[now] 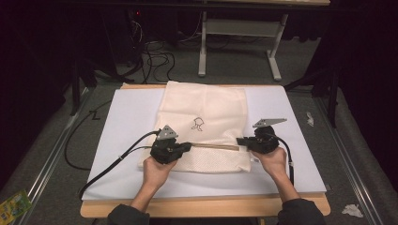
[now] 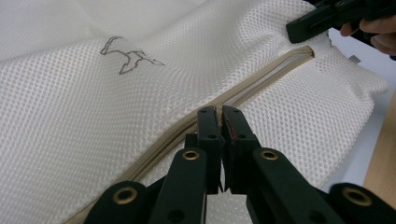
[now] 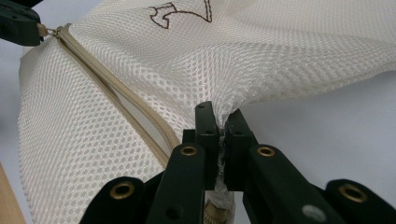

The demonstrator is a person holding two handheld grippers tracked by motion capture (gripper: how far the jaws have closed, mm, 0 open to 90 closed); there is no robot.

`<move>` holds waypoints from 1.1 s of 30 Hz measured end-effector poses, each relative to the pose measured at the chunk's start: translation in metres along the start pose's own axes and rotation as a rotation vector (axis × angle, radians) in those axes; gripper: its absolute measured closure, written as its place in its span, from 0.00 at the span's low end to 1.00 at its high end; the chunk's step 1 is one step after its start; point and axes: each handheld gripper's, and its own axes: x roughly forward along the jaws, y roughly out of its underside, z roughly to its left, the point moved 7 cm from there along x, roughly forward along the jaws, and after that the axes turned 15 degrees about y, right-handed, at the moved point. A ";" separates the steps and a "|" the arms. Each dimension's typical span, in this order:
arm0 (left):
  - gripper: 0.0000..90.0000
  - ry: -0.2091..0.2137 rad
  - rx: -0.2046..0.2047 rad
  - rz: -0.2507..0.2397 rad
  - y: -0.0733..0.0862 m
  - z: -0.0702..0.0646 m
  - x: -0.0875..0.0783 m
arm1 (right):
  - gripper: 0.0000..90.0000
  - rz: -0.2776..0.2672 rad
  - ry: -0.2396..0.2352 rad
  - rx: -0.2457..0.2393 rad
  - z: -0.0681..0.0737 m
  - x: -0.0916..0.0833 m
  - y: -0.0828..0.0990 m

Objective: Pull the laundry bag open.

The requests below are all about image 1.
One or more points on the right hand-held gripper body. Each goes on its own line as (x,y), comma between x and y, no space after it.
(264,142)

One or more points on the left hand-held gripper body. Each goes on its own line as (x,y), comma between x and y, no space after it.
(164,151)

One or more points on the cream mesh laundry bag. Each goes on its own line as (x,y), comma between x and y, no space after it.
(206,103)

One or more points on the person's right hand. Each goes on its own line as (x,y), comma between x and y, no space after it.
(275,164)

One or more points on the person's left hand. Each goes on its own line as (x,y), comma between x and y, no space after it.
(156,175)

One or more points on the small crumpled white tissue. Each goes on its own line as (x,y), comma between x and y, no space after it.
(310,119)

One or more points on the white table mat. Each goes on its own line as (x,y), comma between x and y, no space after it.
(125,118)

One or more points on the wooden table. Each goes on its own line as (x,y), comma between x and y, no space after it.
(203,207)

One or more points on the black metal stand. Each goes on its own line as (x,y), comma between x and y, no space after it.
(75,87)
(333,100)

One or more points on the large crumpled white tissue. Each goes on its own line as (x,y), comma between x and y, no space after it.
(352,210)

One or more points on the green yellow packet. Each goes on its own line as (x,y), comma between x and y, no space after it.
(12,207)

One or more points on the metal floor rail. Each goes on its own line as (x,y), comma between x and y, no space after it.
(344,156)
(51,156)

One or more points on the white metal desk frame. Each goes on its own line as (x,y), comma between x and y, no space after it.
(241,28)

